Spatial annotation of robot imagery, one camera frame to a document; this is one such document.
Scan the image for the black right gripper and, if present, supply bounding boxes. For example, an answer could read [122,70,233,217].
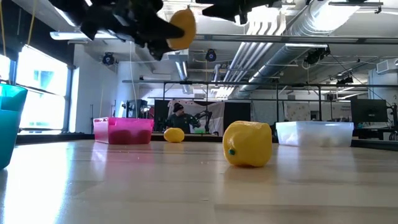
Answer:
[201,0,280,25]

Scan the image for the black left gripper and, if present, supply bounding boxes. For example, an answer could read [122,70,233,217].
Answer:
[118,0,186,62]

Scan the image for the yellow lemon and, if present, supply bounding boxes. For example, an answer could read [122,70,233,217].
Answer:
[222,120,274,168]
[167,7,197,50]
[163,127,185,144]

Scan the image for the green lime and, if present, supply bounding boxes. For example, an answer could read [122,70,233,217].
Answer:
[108,129,135,144]
[136,129,153,144]

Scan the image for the teal plastic basket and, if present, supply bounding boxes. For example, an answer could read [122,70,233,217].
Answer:
[0,83,28,170]

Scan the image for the white ceiling junction box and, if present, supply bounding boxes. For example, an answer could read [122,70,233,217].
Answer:
[167,49,190,62]

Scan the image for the white ceiling pipes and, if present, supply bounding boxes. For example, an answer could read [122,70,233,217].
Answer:
[222,12,287,85]

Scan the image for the grey overhead crossbar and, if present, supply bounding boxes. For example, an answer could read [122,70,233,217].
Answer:
[192,33,398,45]

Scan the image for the dark background equipment rack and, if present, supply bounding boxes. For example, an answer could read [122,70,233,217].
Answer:
[122,98,155,119]

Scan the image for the person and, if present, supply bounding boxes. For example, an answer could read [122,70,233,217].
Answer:
[166,102,201,134]

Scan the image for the white ceiling light strip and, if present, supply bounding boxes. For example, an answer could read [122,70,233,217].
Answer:
[49,30,125,41]

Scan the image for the pink plastic basket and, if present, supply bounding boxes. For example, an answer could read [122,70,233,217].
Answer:
[93,116,155,145]

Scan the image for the white backdrop cloth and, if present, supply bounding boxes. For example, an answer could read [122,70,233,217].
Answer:
[167,100,225,135]

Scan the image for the black ceiling spotlight cluster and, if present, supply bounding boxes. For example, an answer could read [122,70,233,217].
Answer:
[303,46,331,65]

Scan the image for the black backdrop panel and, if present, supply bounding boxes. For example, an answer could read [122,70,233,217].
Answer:
[223,101,252,138]

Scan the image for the white patterned curtain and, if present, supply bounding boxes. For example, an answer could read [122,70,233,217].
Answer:
[251,101,352,123]

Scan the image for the bright window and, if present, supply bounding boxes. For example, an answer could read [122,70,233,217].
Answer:
[0,45,74,131]

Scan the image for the clear plastic basket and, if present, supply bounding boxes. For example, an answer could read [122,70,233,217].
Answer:
[275,121,354,147]

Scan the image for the black background monitor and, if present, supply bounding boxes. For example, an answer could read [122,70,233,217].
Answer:
[350,98,389,124]

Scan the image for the black background rack frame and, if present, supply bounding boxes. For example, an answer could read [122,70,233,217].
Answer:
[122,79,398,138]

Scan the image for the silver ventilation duct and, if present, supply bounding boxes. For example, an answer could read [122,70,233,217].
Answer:
[234,0,363,99]

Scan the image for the yellow hanging cord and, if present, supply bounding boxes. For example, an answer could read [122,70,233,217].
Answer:
[26,0,37,46]

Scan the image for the black aluminium table frame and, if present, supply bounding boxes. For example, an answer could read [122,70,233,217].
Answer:
[15,132,398,152]

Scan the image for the white wall vent unit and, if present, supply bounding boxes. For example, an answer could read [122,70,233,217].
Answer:
[375,58,398,75]

